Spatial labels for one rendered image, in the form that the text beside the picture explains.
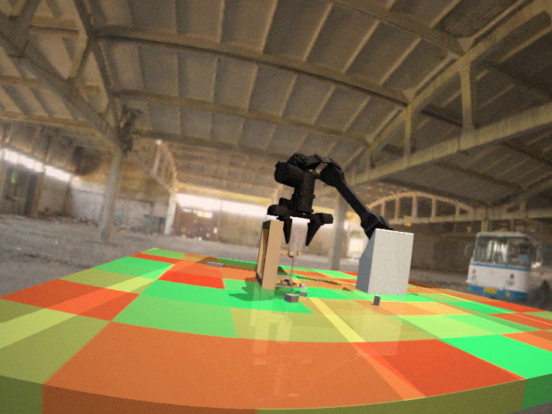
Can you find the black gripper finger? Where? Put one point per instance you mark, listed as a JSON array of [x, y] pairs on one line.
[[287, 227], [312, 230]]

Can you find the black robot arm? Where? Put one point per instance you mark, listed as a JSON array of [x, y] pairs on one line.
[[296, 173]]

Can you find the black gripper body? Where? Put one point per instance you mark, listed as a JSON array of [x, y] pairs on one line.
[[302, 203]]

